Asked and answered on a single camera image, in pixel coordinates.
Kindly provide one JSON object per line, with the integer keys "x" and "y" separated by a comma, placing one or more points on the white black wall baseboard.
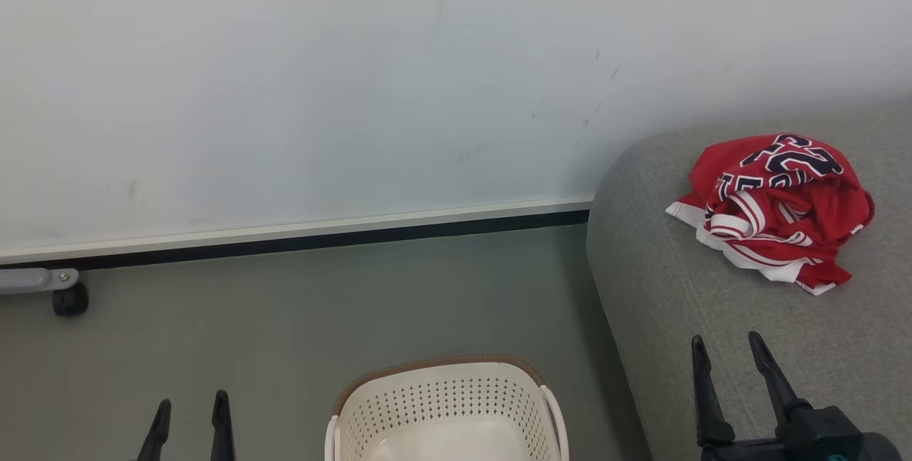
{"x": 285, "y": 233}

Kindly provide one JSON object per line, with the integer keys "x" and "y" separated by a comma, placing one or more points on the black caster wheel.
{"x": 70, "y": 300}

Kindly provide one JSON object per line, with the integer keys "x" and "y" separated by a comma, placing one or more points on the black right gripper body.
{"x": 819, "y": 439}

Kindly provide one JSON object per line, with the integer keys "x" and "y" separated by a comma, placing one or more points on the grey fabric sofa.
{"x": 662, "y": 347}

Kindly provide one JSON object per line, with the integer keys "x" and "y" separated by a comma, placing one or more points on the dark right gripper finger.
{"x": 780, "y": 390}
{"x": 709, "y": 411}

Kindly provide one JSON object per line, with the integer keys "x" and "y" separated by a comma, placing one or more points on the red basketball jersey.
{"x": 805, "y": 219}

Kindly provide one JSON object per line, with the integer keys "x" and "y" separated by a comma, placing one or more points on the beige perforated laundry basket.
{"x": 442, "y": 404}

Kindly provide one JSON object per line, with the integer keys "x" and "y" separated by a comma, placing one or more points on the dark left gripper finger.
{"x": 222, "y": 432}
{"x": 155, "y": 439}

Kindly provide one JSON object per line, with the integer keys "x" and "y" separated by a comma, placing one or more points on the grey metal cart leg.
{"x": 32, "y": 279}

